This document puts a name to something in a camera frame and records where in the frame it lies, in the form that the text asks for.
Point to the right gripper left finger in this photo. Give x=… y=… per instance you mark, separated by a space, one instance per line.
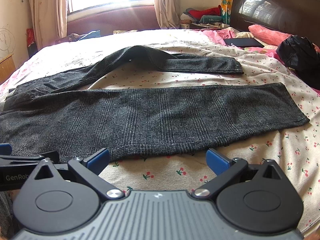
x=87 y=173

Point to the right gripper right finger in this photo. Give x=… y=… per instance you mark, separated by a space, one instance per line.
x=226 y=170

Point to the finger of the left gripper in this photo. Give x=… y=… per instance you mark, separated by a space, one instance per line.
x=5 y=149

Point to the dark grey plaid pants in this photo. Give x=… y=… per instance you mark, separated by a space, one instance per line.
x=56 y=113

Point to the cherry print bed sheet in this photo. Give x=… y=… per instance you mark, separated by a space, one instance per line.
x=296 y=150

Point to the wooden side cabinet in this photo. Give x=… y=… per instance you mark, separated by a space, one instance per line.
x=7 y=67

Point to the black tablet on bed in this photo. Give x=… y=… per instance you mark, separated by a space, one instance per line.
x=243 y=42

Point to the blue item on bench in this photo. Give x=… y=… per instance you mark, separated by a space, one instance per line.
x=92 y=34

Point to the black jacket on bed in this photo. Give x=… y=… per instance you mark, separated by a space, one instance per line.
x=299 y=54

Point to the pink pillow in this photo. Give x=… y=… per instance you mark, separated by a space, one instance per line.
x=271 y=37

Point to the pile of clothes on nightstand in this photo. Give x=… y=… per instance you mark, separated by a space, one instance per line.
x=208 y=16

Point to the maroon padded window bench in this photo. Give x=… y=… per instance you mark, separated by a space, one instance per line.
x=132 y=18

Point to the left beige curtain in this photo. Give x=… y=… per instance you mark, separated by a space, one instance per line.
x=49 y=18

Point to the beige curtain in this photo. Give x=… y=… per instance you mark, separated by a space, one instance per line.
x=49 y=18
x=167 y=13

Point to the yellow green tissue pack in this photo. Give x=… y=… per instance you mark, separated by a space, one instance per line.
x=226 y=6

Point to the dark wooden headboard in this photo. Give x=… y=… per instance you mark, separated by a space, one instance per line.
x=296 y=17

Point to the right beige curtain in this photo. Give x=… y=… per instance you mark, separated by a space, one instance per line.
x=167 y=13

